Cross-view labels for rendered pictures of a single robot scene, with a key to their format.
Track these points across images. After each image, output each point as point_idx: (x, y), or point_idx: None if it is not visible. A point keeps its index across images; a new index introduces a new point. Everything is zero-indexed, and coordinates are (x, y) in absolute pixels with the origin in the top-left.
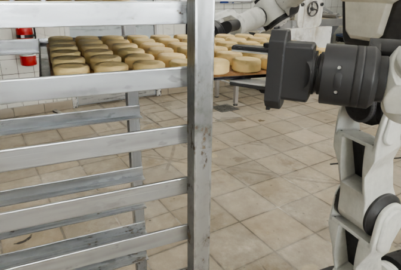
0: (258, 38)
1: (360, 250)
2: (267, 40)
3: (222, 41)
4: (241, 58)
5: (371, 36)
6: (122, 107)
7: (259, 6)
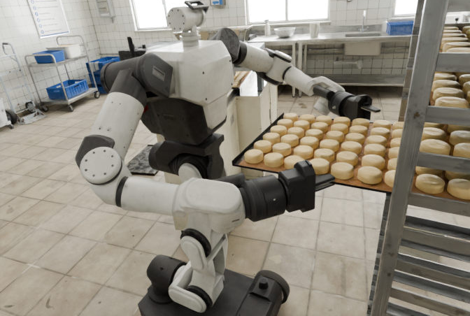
0: (284, 145)
1: (224, 249)
2: (285, 140)
3: (330, 145)
4: (362, 121)
5: (224, 117)
6: (403, 260)
7: (122, 177)
